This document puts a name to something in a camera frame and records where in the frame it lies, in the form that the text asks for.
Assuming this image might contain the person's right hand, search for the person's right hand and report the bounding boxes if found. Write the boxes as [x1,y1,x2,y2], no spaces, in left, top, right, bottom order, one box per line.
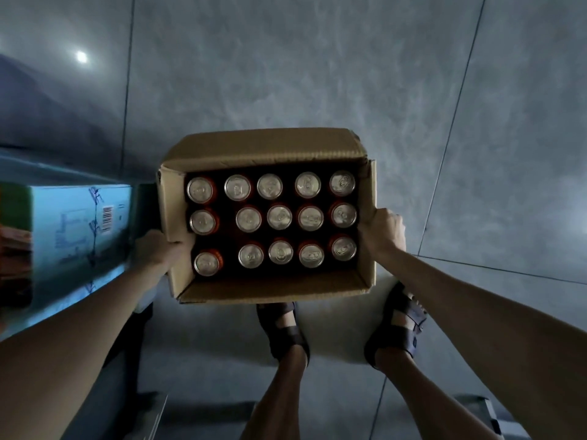
[357,208,407,266]

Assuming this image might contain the person's left hand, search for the person's left hand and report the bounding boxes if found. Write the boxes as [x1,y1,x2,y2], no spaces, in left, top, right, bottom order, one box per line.
[133,229,196,280]

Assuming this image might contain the group of cans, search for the group of cans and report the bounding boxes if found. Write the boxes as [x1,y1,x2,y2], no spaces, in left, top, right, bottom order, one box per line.
[185,169,360,278]

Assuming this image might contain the brown cardboard box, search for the brown cardboard box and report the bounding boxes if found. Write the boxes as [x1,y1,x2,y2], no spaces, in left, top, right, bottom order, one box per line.
[155,128,379,306]

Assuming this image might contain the person's right forearm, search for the person's right forearm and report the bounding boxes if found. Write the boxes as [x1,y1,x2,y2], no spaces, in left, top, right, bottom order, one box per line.
[374,244,587,440]

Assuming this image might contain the person's left forearm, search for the person's left forearm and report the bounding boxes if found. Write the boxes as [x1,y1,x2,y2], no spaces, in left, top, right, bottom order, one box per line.
[0,263,171,440]

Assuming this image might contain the person's right dark sandal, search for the person's right dark sandal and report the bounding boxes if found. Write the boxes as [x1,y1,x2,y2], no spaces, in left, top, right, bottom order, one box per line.
[363,281,430,370]

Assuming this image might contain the person's dark sandal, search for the person's dark sandal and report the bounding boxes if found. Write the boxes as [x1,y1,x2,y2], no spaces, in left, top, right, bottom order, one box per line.
[256,301,312,367]
[363,281,430,370]

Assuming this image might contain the person's left dark sandal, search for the person's left dark sandal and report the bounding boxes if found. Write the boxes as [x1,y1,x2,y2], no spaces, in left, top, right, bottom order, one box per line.
[256,301,312,367]

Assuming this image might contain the person's left leg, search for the person's left leg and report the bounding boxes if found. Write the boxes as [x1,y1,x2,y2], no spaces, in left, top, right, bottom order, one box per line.
[238,309,309,440]

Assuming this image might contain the light blue carton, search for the light blue carton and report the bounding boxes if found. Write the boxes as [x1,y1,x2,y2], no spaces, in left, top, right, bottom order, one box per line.
[0,183,135,340]

